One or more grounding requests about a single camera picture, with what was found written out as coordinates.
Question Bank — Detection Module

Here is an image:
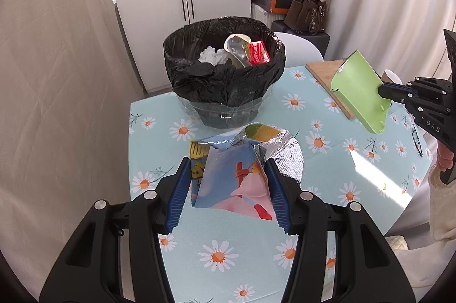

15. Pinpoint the green paper cup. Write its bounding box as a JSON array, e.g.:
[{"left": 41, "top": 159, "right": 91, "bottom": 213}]
[{"left": 331, "top": 50, "right": 391, "bottom": 134}]

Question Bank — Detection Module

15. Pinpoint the red snack packet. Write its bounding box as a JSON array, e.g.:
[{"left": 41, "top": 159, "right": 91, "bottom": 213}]
[{"left": 248, "top": 41, "right": 270, "bottom": 65}]

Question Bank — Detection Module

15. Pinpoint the blue foil snack bag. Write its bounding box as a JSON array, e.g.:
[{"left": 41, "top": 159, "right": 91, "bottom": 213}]
[{"left": 189, "top": 122, "right": 304, "bottom": 220}]

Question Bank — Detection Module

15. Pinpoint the white paper cup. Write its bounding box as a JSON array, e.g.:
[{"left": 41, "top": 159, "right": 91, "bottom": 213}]
[{"left": 223, "top": 33, "right": 251, "bottom": 54}]

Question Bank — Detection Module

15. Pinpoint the long white tissue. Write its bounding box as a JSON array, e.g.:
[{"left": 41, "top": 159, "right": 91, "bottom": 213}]
[{"left": 199, "top": 46, "right": 229, "bottom": 66}]

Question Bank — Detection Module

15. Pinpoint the cream sleeve forearm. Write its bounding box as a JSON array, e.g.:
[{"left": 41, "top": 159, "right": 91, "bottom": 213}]
[{"left": 387, "top": 166, "right": 455, "bottom": 302}]

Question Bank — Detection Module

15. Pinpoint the black trash bag bin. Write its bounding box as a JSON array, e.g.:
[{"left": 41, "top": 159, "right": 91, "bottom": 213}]
[{"left": 163, "top": 16, "right": 286, "bottom": 128}]

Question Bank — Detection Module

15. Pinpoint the person right hand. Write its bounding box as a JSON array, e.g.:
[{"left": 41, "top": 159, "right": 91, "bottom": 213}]
[{"left": 437, "top": 141, "right": 454, "bottom": 172}]

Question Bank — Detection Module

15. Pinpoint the beige mug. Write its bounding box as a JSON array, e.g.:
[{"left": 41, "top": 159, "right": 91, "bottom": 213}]
[{"left": 381, "top": 69, "right": 403, "bottom": 85}]

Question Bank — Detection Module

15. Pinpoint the bamboo cutting board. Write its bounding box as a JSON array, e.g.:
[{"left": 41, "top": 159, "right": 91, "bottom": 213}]
[{"left": 305, "top": 60, "right": 355, "bottom": 119}]

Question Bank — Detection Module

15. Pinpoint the black stool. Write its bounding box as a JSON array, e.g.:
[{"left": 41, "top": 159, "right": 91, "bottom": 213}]
[{"left": 270, "top": 21, "right": 330, "bottom": 56}]

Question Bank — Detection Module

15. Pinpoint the white chair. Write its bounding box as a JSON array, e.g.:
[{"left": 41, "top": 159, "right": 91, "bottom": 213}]
[{"left": 275, "top": 32, "right": 323, "bottom": 68}]

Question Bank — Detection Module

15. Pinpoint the brown leather bag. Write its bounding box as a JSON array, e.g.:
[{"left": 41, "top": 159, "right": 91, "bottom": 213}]
[{"left": 284, "top": 0, "right": 327, "bottom": 34}]

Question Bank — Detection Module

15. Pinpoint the beige curtain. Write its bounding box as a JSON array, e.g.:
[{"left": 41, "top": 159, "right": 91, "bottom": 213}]
[{"left": 1, "top": 0, "right": 142, "bottom": 296}]

